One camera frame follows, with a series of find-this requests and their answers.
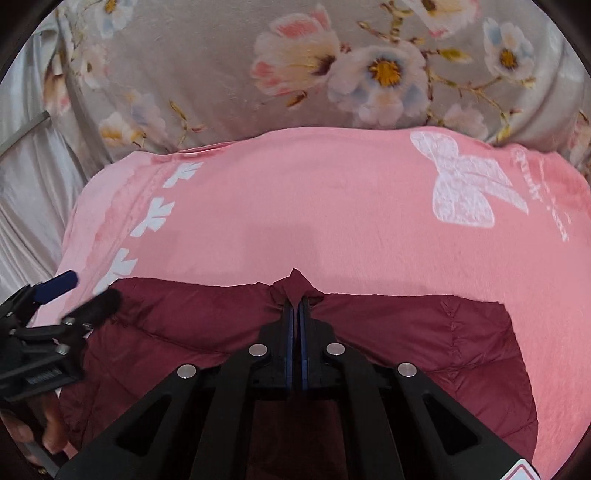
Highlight maroon puffer jacket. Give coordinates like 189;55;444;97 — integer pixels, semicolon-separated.
59;271;538;458

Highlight left hand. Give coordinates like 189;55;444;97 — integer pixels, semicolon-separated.
0;391;70;467

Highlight silver satin pillow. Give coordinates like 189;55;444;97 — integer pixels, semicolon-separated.
1;20;85;298

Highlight pink bow-print blanket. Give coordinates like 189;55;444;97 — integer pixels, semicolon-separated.
35;127;590;478

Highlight grey floral bed sheet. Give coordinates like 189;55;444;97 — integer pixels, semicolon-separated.
36;0;590;174

